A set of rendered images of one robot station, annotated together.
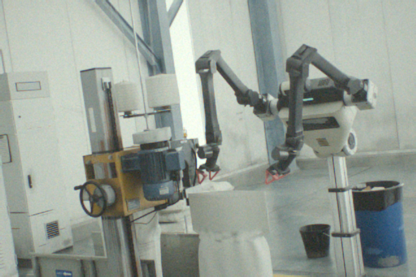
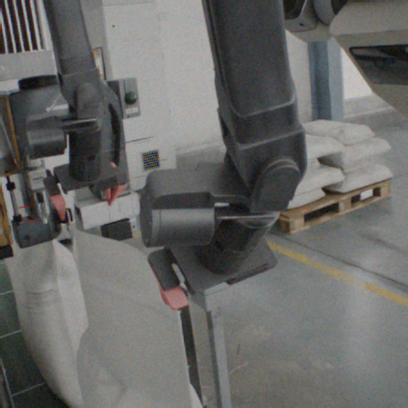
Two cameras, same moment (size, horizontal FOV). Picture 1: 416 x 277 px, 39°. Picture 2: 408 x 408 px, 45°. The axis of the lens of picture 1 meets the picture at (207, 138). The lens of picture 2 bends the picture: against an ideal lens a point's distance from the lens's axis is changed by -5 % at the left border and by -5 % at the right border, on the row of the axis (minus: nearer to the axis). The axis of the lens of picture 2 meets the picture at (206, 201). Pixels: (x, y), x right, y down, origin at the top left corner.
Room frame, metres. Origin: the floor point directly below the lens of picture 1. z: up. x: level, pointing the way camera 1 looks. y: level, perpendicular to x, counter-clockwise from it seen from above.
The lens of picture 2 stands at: (2.37, -0.53, 1.38)
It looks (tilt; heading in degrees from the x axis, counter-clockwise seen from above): 17 degrees down; 24
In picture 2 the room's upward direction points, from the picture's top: 6 degrees counter-clockwise
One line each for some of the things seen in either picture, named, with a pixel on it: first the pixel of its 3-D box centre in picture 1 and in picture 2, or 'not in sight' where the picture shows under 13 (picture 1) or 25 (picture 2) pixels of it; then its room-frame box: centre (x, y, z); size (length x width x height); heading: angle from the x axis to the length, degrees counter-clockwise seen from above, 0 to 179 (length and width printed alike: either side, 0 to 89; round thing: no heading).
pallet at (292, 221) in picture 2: not in sight; (309, 195); (6.51, 0.33, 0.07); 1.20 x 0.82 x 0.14; 145
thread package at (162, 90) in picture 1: (162, 91); not in sight; (3.01, 0.19, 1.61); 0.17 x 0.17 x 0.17
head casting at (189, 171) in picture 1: (162, 163); (56, 136); (3.35, 0.27, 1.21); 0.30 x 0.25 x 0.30; 53
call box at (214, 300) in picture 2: not in sight; (210, 290); (3.40, -0.07, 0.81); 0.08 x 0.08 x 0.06; 53
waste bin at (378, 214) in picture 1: (378, 223); not in sight; (4.97, -1.33, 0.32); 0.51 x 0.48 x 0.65; 143
